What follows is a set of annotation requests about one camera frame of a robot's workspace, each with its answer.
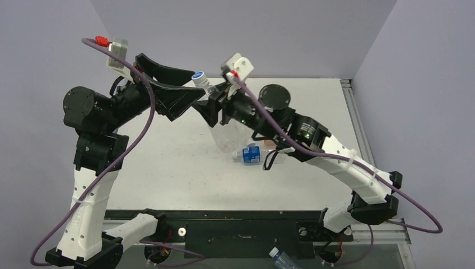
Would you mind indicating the water bottle under table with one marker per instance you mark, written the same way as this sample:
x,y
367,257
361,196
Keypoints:
x,y
282,260

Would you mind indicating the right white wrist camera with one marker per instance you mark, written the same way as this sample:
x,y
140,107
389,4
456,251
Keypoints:
x,y
236,66

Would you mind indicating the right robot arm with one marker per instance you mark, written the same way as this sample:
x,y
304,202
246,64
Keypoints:
x,y
270,117

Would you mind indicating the clear bottle blue-white cap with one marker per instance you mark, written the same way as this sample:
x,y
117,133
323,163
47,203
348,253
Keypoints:
x,y
229,137

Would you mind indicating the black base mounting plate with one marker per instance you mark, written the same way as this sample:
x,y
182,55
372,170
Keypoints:
x,y
246,234

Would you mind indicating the aluminium frame rail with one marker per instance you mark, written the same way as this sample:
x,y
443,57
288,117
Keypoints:
x,y
363,142

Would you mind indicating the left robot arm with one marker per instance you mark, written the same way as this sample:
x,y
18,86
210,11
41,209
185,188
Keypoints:
x,y
96,119

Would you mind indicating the clear bottle blue label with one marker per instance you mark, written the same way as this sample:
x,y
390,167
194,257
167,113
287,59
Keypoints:
x,y
253,154

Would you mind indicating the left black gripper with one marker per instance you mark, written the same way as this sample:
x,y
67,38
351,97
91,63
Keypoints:
x,y
172,101

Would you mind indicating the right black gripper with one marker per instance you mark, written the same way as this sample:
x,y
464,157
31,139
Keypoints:
x,y
223,105

